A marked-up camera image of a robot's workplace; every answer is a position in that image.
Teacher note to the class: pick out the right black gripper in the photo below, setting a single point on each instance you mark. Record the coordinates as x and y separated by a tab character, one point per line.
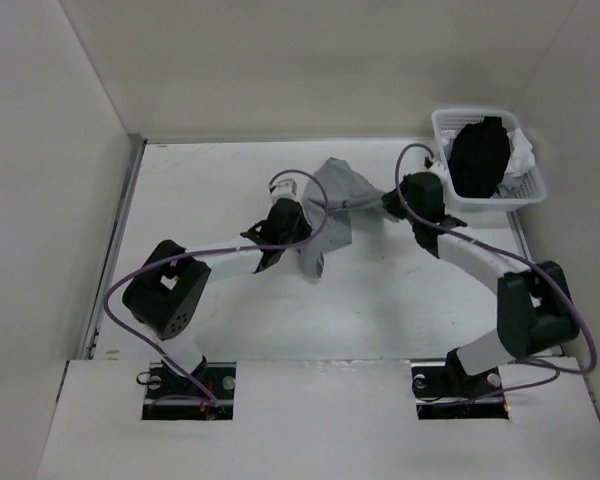
391	204

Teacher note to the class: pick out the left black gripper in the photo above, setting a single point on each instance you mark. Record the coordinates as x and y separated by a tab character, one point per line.
304	229

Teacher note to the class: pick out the grey tank top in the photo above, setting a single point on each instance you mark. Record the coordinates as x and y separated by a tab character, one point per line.
348	192

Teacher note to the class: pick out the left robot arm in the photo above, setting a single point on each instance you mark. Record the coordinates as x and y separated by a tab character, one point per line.
165	299

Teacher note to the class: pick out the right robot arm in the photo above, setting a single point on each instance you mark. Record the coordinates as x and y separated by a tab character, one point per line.
534	311

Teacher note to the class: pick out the black tank top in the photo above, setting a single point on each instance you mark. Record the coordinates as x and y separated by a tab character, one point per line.
479	157

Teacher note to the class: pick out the white tank top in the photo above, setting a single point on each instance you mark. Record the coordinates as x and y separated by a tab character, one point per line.
521	161

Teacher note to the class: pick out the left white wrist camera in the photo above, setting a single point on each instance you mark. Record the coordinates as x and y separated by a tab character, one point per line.
285	188

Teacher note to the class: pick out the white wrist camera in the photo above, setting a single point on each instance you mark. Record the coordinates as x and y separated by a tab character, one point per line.
436	167
285	188

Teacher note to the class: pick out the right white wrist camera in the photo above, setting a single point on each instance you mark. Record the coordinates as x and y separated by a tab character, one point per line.
436	167

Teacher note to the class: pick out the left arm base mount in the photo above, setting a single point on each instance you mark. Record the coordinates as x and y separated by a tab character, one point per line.
170	397

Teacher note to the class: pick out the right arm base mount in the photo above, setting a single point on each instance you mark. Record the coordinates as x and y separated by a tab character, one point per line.
440	398

